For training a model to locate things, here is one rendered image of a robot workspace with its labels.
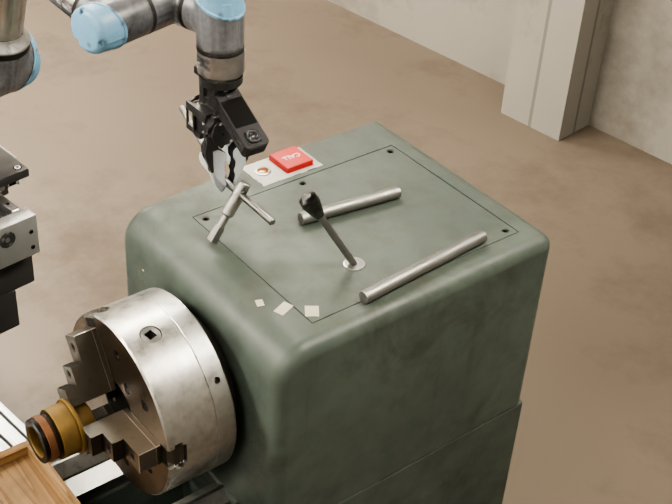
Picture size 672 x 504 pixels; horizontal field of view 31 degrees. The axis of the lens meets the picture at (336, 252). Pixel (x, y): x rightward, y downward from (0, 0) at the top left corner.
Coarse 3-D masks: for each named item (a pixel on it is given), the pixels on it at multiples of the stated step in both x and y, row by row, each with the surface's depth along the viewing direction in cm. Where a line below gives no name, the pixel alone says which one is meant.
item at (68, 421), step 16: (64, 400) 186; (32, 416) 185; (48, 416) 185; (64, 416) 184; (80, 416) 186; (32, 432) 187; (48, 432) 182; (64, 432) 183; (80, 432) 184; (32, 448) 187; (48, 448) 182; (64, 448) 184; (80, 448) 186
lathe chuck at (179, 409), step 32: (96, 320) 187; (128, 320) 185; (160, 320) 186; (128, 352) 181; (160, 352) 182; (192, 352) 184; (128, 384) 185; (160, 384) 180; (192, 384) 182; (160, 416) 179; (192, 416) 182; (192, 448) 184; (160, 480) 188
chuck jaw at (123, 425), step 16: (112, 416) 187; (128, 416) 188; (96, 432) 184; (112, 432) 184; (128, 432) 185; (144, 432) 185; (96, 448) 185; (112, 448) 183; (128, 448) 183; (144, 448) 182; (160, 448) 183; (176, 448) 183; (144, 464) 182; (176, 464) 185
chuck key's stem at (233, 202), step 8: (240, 184) 197; (248, 184) 197; (232, 192) 197; (240, 192) 197; (232, 200) 197; (240, 200) 197; (224, 208) 198; (232, 208) 197; (224, 216) 198; (232, 216) 198; (216, 224) 199; (224, 224) 198; (216, 232) 198; (216, 240) 199
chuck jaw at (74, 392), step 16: (80, 336) 187; (96, 336) 188; (80, 352) 187; (96, 352) 188; (64, 368) 189; (80, 368) 187; (96, 368) 188; (80, 384) 187; (96, 384) 188; (112, 384) 190; (80, 400) 187
